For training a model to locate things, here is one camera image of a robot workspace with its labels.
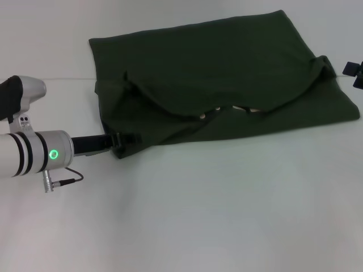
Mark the dark green t-shirt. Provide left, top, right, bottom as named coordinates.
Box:
left=88, top=10, right=361, bottom=161

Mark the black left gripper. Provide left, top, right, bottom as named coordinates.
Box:
left=70, top=133, right=142, bottom=156

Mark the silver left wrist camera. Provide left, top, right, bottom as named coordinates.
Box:
left=0, top=75, right=48, bottom=134

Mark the left arm cable with plug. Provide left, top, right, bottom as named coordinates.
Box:
left=41, top=167, right=85, bottom=194

